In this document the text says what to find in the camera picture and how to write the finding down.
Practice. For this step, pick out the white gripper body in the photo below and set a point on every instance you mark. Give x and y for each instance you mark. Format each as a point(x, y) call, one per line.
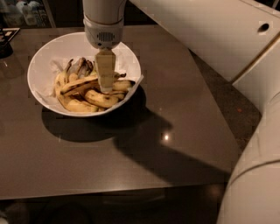
point(102, 35)

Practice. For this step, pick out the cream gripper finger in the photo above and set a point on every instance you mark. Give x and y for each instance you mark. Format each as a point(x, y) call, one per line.
point(105, 63)

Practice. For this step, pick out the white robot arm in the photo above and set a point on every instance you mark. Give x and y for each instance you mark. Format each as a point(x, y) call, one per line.
point(239, 39)

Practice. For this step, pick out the white bowl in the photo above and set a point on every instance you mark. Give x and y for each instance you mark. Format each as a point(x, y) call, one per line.
point(58, 49)

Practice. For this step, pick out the white paper liner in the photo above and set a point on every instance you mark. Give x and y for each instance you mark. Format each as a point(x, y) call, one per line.
point(71, 86)

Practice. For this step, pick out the shelf with bottles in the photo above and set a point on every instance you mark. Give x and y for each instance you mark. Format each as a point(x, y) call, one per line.
point(26, 14)

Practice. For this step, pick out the black object on table corner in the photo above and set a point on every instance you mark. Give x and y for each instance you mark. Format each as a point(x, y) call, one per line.
point(6, 35)

